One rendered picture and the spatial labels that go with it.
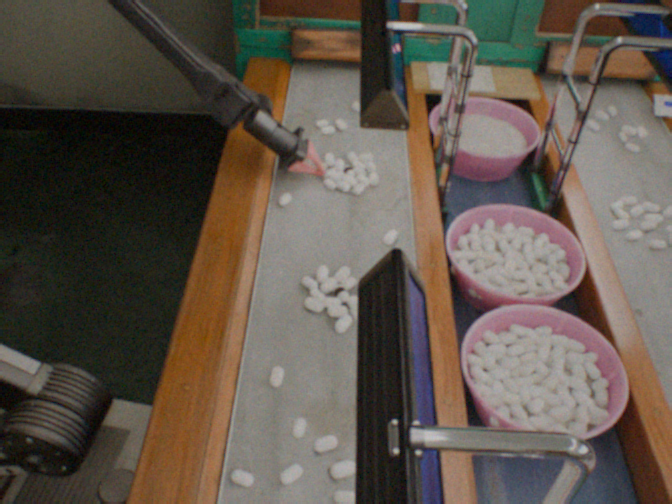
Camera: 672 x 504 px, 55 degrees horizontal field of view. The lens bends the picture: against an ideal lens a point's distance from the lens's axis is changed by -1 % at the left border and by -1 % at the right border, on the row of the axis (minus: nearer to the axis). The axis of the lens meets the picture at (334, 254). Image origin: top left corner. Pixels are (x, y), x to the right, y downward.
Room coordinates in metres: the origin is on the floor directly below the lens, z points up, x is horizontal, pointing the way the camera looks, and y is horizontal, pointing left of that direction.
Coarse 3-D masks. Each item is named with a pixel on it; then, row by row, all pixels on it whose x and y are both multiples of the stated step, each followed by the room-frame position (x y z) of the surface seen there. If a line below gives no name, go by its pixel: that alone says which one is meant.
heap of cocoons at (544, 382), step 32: (480, 352) 0.69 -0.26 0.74; (512, 352) 0.70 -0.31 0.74; (544, 352) 0.70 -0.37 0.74; (576, 352) 0.71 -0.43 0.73; (480, 384) 0.63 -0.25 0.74; (512, 384) 0.63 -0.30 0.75; (544, 384) 0.63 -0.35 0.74; (576, 384) 0.64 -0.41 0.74; (608, 384) 0.65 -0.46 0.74; (512, 416) 0.58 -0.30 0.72; (544, 416) 0.58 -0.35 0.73; (576, 416) 0.58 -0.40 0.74
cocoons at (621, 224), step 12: (612, 108) 1.51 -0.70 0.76; (624, 132) 1.41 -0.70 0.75; (636, 132) 1.41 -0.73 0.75; (612, 204) 1.11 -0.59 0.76; (624, 204) 1.12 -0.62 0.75; (648, 204) 1.11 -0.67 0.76; (624, 216) 1.07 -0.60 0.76; (636, 216) 1.08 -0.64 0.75; (648, 216) 1.07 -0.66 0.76; (660, 216) 1.07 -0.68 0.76; (624, 228) 1.04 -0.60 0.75; (648, 228) 1.04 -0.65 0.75; (660, 240) 0.99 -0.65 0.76
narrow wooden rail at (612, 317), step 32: (544, 96) 1.54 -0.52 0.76; (544, 160) 1.28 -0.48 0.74; (576, 192) 1.13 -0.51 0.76; (576, 224) 1.02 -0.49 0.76; (608, 256) 0.93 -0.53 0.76; (576, 288) 0.91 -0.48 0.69; (608, 288) 0.84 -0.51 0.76; (608, 320) 0.76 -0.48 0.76; (640, 352) 0.69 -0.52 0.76; (640, 384) 0.63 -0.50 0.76; (640, 416) 0.57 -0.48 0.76; (640, 448) 0.53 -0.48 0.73; (640, 480) 0.49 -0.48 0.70
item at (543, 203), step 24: (576, 24) 1.27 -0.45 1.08; (576, 48) 1.26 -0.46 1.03; (600, 48) 1.12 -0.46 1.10; (624, 48) 1.11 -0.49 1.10; (648, 48) 1.11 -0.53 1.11; (600, 72) 1.11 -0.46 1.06; (576, 96) 1.18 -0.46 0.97; (552, 120) 1.26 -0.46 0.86; (576, 120) 1.12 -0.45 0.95; (576, 144) 1.11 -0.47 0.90; (528, 168) 1.29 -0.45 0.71; (528, 192) 1.23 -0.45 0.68; (552, 192) 1.11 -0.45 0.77; (552, 216) 1.10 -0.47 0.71
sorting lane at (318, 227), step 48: (288, 96) 1.50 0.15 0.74; (336, 96) 1.51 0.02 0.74; (336, 144) 1.29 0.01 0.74; (384, 144) 1.30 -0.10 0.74; (288, 192) 1.10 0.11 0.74; (336, 192) 1.11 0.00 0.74; (384, 192) 1.12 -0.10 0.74; (288, 240) 0.95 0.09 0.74; (336, 240) 0.95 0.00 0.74; (288, 288) 0.82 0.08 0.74; (288, 336) 0.70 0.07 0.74; (336, 336) 0.71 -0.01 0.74; (240, 384) 0.60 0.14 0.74; (288, 384) 0.61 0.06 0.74; (336, 384) 0.61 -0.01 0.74; (240, 432) 0.51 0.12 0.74; (288, 432) 0.52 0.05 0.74; (336, 432) 0.52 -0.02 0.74; (336, 480) 0.45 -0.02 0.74
